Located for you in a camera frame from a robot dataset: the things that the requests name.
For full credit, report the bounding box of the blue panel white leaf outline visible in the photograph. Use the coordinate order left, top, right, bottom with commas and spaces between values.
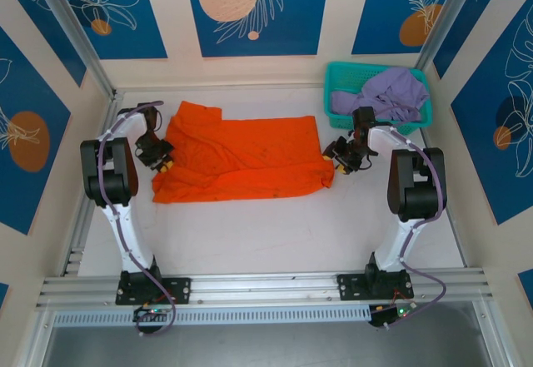
451, 8, 533, 226

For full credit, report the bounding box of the grey slotted cable duct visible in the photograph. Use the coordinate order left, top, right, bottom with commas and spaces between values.
52, 303, 371, 327

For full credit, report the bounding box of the grey metal sheet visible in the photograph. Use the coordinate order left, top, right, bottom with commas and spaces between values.
41, 300, 492, 367

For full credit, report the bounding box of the orange t-shirt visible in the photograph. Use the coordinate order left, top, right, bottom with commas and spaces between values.
152, 100, 336, 205

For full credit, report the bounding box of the teal plastic basket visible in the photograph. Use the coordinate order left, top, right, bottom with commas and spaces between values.
323, 61, 432, 131

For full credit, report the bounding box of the aluminium frame post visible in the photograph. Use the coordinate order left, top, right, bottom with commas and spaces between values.
416, 0, 476, 71
31, 0, 117, 98

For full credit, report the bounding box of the aluminium mounting rail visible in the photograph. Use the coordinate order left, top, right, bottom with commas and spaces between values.
35, 266, 495, 308

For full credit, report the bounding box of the purple t-shirt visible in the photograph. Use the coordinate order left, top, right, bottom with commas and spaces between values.
331, 67, 430, 123

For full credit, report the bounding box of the blue panel fern orange circle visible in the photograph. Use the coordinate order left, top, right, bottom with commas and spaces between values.
351, 0, 464, 56

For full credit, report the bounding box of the blue panel large peach circle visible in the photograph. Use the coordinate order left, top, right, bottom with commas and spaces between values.
184, 0, 332, 57

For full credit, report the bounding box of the aluminium table side rail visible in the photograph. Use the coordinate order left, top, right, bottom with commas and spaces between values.
62, 92, 122, 277
419, 127, 471, 269

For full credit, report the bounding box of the blue panel small orange circle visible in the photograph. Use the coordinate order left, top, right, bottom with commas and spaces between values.
41, 0, 168, 61

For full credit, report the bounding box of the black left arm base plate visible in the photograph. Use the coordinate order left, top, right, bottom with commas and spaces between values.
115, 275, 192, 305

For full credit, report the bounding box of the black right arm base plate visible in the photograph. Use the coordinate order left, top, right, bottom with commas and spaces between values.
336, 271, 416, 301

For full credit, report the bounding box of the blue panel big orange circle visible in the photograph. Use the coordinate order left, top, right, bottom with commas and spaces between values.
0, 27, 72, 236

